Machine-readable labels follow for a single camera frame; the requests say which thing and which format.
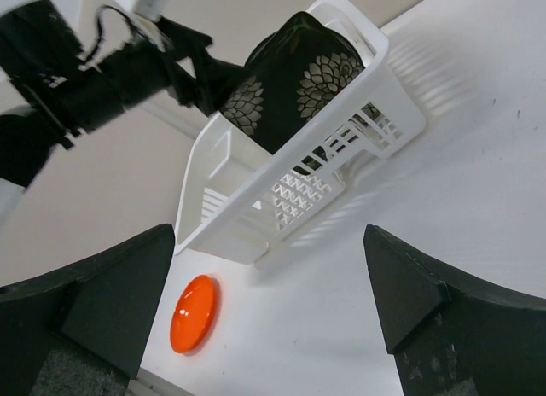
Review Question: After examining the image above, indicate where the black square floral plate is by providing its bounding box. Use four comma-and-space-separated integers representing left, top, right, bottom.
220, 12, 365, 154

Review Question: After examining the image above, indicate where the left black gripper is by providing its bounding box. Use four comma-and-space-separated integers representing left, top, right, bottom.
102, 18, 248, 118

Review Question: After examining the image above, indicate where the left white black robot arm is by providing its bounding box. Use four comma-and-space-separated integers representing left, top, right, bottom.
1, 0, 249, 220

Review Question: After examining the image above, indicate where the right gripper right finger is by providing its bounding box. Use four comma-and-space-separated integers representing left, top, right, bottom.
363, 224, 545, 395

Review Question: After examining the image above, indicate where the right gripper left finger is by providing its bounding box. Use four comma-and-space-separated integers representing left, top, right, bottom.
1, 224, 175, 395

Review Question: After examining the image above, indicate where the orange round plate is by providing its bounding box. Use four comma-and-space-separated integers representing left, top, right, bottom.
169, 274, 220, 354

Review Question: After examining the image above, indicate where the white plastic dish rack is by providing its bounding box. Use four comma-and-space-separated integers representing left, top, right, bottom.
175, 0, 426, 264

